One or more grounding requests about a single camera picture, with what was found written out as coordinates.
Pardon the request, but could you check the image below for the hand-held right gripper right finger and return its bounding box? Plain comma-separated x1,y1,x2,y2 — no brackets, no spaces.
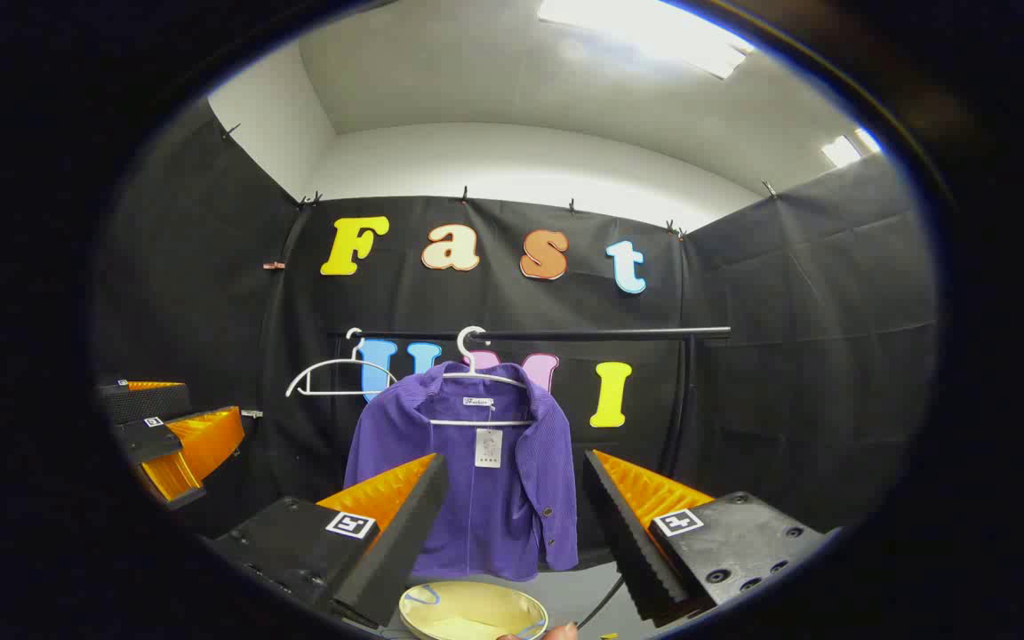
581,449,837,625

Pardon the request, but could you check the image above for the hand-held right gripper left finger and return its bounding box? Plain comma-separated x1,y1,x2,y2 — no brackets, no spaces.
205,452,451,630

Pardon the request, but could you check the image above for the purple corduroy shirt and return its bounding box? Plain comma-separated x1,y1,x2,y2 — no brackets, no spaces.
343,360,580,583

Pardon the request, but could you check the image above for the white plastic clothes hanger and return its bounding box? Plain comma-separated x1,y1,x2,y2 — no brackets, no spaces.
428,325,535,428
285,327,399,398

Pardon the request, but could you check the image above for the row of small black clips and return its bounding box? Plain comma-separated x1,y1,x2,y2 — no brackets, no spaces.
220,123,780,241

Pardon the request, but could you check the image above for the small ceiling light panel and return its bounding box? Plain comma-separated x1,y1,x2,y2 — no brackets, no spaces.
821,127,883,169

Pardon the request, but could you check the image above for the large ceiling light panel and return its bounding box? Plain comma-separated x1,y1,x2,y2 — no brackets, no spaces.
537,0,755,81

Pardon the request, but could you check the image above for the black clothes rail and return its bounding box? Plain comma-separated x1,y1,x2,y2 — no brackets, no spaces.
327,325,732,481

